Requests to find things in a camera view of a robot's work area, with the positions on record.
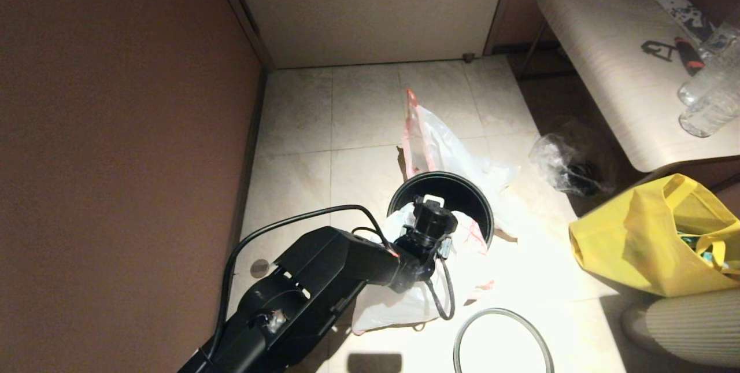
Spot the new white plastic bag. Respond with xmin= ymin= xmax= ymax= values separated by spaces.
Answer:
xmin=351 ymin=202 xmax=495 ymax=336

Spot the black bin rim ring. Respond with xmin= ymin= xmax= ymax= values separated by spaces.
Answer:
xmin=453 ymin=308 xmax=554 ymax=373

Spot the used red-printed trash bag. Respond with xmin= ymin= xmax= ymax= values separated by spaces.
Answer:
xmin=397 ymin=88 xmax=521 ymax=241

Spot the black round trash bin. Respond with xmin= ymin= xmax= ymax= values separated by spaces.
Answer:
xmin=387 ymin=172 xmax=495 ymax=249

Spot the crumpled clear plastic bag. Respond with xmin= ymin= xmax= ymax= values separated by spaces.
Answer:
xmin=529 ymin=133 xmax=613 ymax=197

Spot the yellow shopping bag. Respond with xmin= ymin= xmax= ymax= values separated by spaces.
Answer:
xmin=569 ymin=173 xmax=740 ymax=298

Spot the black cylindrical left wrist motor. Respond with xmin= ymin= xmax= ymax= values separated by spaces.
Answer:
xmin=412 ymin=200 xmax=459 ymax=242

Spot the dark robot chest edge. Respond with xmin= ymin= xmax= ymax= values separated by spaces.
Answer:
xmin=347 ymin=354 xmax=402 ymax=373

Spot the black metal table leg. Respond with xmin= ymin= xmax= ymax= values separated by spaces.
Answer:
xmin=515 ymin=19 xmax=549 ymax=80

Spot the white cabinet panel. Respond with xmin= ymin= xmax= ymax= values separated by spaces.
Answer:
xmin=225 ymin=0 xmax=512 ymax=68

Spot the beige ribbed cushion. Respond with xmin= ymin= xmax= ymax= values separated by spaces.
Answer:
xmin=621 ymin=292 xmax=740 ymax=369

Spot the teal crumpled packaging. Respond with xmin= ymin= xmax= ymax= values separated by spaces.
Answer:
xmin=679 ymin=233 xmax=728 ymax=271

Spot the beige wood-grain table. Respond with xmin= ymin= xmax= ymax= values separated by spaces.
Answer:
xmin=536 ymin=0 xmax=740 ymax=172

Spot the black clip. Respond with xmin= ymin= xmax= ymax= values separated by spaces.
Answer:
xmin=641 ymin=41 xmax=673 ymax=63

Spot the clear plastic bottle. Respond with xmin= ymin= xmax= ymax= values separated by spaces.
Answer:
xmin=679 ymin=90 xmax=740 ymax=138
xmin=678 ymin=43 xmax=740 ymax=106
xmin=701 ymin=12 xmax=740 ymax=61

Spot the red black hand tool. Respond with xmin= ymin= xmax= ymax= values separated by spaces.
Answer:
xmin=674 ymin=36 xmax=705 ymax=76

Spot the blue white printed paper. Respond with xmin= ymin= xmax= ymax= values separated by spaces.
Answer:
xmin=656 ymin=0 xmax=719 ymax=44

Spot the black left wrist camera cable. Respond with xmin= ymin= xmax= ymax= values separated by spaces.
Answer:
xmin=425 ymin=234 xmax=457 ymax=322

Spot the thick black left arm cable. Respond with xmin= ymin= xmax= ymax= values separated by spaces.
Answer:
xmin=211 ymin=204 xmax=399 ymax=362

